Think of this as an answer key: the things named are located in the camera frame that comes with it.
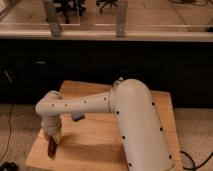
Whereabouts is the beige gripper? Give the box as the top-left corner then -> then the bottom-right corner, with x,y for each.
41,116 -> 62,158

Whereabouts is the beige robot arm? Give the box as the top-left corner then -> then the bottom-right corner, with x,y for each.
35,79 -> 175,171

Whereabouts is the blue cloth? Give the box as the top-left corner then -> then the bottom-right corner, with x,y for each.
71,114 -> 85,121

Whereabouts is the black device on floor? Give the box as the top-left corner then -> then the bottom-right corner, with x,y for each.
0,162 -> 18,171

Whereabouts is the small clear bottle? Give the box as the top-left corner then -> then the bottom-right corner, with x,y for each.
113,77 -> 124,88

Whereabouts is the black office chair left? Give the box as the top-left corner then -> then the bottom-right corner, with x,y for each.
53,0 -> 86,24

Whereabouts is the black office chair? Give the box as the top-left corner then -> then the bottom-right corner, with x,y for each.
96,0 -> 118,13
53,0 -> 86,24

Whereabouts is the black office chair right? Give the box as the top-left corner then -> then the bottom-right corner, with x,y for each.
96,0 -> 118,13

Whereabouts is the black floor cable left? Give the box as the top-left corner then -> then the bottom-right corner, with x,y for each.
0,103 -> 14,163

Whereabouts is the black floor cable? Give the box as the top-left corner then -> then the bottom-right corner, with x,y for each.
0,103 -> 14,163
180,150 -> 213,171

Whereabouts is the grey metal post left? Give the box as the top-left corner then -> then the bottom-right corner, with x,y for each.
43,0 -> 62,37

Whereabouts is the grey metal post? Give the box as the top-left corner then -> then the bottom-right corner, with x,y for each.
43,0 -> 62,37
116,0 -> 128,37

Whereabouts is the black floor cable right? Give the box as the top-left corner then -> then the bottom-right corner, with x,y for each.
180,150 -> 213,171

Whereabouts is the grey metal post right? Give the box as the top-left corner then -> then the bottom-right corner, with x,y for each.
116,0 -> 128,37

